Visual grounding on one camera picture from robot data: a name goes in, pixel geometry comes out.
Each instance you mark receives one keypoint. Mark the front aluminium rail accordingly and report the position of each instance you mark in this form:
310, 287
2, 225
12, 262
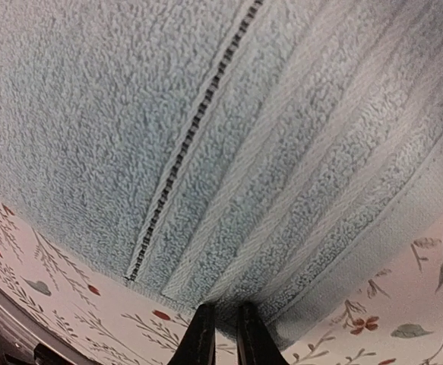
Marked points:
27, 342

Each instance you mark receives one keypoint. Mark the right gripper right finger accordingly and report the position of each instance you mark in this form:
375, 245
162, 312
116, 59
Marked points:
254, 343

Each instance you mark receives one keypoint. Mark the light blue towel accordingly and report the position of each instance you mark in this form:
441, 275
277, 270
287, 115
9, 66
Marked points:
276, 152

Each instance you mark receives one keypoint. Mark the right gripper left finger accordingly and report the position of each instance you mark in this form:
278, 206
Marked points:
197, 346

